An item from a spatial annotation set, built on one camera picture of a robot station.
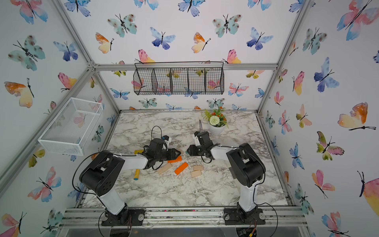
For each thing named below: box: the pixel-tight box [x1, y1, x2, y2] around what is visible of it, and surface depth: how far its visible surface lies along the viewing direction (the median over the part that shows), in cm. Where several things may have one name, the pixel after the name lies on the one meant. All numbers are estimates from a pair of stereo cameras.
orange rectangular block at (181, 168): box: [174, 161, 189, 176], surface depth 93 cm
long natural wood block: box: [157, 162, 173, 175], surface depth 91 cm
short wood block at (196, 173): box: [190, 169, 202, 178], surface depth 90 cm
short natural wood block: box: [193, 165, 204, 171], surface depth 93 cm
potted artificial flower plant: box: [201, 106, 229, 135], surface depth 100 cm
